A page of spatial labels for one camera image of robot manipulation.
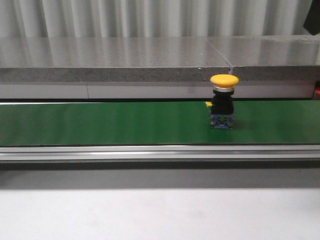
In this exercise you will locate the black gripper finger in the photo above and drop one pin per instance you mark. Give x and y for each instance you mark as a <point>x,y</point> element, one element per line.
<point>312,20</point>

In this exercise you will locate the right grey stone slab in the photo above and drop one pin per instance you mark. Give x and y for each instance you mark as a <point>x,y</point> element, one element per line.
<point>271,58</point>

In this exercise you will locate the grey stone slab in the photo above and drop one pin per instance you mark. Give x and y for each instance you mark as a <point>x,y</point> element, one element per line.
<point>108,59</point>
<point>271,58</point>

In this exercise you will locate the green conveyor belt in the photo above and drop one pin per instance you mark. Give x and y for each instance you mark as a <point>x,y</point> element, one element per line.
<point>152,123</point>

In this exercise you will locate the left grey stone slab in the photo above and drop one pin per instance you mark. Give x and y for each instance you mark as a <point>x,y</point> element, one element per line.
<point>108,59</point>

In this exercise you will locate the white pleated curtain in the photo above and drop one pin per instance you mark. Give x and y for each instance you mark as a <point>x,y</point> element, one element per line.
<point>152,18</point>

